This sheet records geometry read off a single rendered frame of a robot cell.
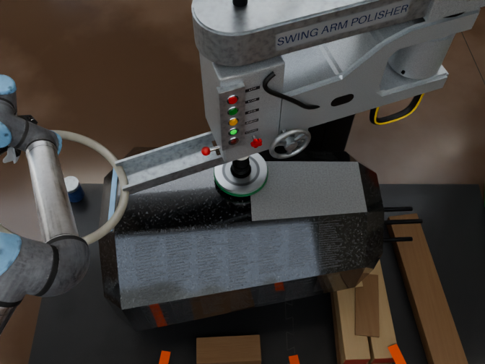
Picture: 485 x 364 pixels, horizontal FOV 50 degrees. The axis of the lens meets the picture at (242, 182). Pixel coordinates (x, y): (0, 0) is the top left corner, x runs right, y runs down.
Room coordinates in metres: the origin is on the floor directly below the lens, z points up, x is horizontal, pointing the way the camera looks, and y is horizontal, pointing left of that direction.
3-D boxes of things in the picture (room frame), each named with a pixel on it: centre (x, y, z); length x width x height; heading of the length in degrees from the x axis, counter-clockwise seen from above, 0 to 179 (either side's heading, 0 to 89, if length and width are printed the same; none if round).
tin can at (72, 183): (1.47, 0.95, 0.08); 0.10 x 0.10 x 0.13
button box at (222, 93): (0.98, 0.03, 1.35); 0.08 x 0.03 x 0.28; 110
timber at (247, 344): (0.58, 0.06, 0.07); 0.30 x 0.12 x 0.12; 93
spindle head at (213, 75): (1.14, -0.07, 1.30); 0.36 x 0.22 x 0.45; 110
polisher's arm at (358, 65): (1.23, -0.37, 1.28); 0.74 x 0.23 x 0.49; 110
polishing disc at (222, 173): (1.11, 0.01, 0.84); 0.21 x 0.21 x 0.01
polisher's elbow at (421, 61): (1.34, -0.61, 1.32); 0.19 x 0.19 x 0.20
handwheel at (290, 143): (1.04, -0.15, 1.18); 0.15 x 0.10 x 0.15; 110
